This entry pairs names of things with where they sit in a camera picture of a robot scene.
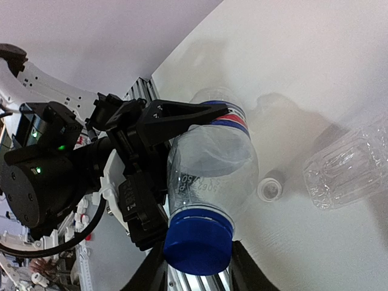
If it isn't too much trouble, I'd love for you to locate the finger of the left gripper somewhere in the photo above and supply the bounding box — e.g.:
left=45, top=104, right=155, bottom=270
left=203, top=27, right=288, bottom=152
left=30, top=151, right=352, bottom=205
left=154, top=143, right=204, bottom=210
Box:
left=136, top=100, right=228, bottom=146

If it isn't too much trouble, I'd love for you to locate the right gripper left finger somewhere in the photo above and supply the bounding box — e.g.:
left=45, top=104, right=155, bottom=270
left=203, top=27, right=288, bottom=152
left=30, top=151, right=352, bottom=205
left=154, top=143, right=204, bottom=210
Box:
left=121, top=242, right=168, bottom=291

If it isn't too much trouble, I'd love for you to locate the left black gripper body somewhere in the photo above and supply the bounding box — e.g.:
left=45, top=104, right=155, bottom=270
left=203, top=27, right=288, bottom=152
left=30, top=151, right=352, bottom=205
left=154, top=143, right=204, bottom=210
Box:
left=86, top=93, right=170, bottom=194

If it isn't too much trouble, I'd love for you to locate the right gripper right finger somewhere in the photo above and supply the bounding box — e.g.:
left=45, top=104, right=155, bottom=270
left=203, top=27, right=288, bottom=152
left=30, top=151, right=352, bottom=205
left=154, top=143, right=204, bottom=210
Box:
left=230, top=241, right=279, bottom=291

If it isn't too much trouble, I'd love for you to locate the blue Pepsi bottle cap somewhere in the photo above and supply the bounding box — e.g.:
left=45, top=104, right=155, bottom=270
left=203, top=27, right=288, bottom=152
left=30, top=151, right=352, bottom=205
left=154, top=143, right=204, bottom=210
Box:
left=163, top=215, right=233, bottom=276

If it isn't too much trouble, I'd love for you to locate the Pepsi bottle blue label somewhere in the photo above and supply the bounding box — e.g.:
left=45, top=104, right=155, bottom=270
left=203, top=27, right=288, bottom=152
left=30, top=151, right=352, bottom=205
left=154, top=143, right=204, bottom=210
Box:
left=166, top=87, right=258, bottom=231

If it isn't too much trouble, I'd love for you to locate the clear white bottle cap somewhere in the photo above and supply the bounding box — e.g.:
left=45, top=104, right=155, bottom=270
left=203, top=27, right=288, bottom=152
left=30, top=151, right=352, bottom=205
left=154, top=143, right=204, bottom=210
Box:
left=257, top=178, right=283, bottom=202

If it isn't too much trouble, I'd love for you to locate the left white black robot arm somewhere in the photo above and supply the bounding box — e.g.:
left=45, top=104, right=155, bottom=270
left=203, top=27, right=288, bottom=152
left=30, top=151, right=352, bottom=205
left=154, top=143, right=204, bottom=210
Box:
left=1, top=94, right=227, bottom=247

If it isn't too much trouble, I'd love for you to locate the clear ribbed plastic bottle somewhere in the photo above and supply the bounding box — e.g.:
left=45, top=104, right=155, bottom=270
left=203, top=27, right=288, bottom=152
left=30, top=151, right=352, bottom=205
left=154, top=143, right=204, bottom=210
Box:
left=303, top=116, right=387, bottom=210

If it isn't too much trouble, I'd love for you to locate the aluminium front rail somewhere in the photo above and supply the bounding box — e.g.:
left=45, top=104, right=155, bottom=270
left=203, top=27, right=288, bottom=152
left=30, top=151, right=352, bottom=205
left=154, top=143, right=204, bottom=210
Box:
left=72, top=77, right=237, bottom=291

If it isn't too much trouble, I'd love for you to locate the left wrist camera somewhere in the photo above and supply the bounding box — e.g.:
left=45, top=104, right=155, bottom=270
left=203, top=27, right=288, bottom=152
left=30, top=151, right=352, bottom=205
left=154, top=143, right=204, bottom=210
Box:
left=90, top=148, right=169, bottom=252

